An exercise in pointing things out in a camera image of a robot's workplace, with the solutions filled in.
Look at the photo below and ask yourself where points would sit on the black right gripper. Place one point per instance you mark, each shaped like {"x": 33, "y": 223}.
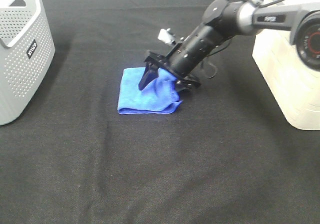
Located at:
{"x": 182, "y": 59}

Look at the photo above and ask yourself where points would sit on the blue microfibre towel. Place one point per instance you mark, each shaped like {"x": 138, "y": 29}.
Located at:
{"x": 159, "y": 96}

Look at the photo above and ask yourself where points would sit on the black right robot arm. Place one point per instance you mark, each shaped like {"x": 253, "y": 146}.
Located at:
{"x": 222, "y": 20}

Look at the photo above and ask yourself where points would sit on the black table cloth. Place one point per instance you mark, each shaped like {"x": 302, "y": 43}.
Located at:
{"x": 227, "y": 154}

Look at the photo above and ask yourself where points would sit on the white plastic storage bin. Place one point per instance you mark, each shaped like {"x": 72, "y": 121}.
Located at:
{"x": 294, "y": 85}

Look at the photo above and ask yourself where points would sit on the grey perforated plastic basket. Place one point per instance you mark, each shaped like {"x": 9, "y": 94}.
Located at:
{"x": 26, "y": 52}

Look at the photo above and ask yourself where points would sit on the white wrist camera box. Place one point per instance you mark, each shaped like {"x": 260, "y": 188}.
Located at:
{"x": 166, "y": 36}

